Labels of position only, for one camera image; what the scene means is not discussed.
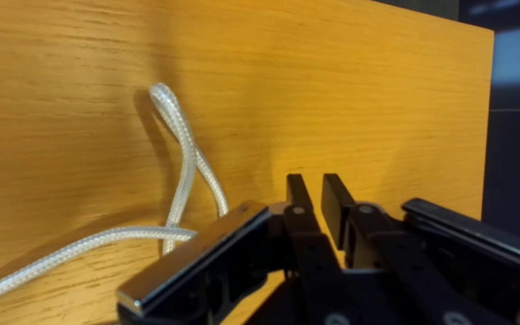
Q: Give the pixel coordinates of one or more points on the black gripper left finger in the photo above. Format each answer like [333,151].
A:
[308,254]

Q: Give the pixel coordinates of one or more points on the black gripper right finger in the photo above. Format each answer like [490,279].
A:
[392,264]

